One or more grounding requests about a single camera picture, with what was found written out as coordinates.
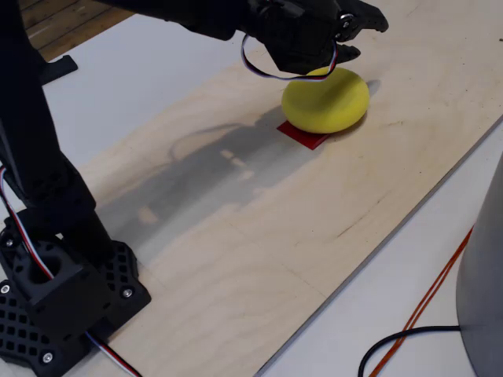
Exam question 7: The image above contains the yellow round sponge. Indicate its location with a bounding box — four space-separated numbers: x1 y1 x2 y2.
281 66 370 134

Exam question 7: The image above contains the red square plate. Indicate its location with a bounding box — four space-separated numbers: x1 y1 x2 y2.
276 120 329 152

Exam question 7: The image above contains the light plywood board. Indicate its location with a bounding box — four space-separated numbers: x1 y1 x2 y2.
70 0 503 377

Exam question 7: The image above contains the grey round lamp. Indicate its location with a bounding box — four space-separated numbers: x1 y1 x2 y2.
455 148 503 377

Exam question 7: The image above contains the red white black servo cable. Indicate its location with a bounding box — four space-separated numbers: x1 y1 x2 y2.
240 33 339 82
84 331 142 377
0 164 55 280

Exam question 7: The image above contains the thin orange wire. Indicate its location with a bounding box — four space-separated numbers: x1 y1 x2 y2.
371 235 472 377
368 225 475 377

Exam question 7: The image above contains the black camera stand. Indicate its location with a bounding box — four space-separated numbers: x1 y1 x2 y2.
37 54 79 86

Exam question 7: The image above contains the thin black lamp cable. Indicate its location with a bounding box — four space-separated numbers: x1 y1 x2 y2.
358 324 461 377

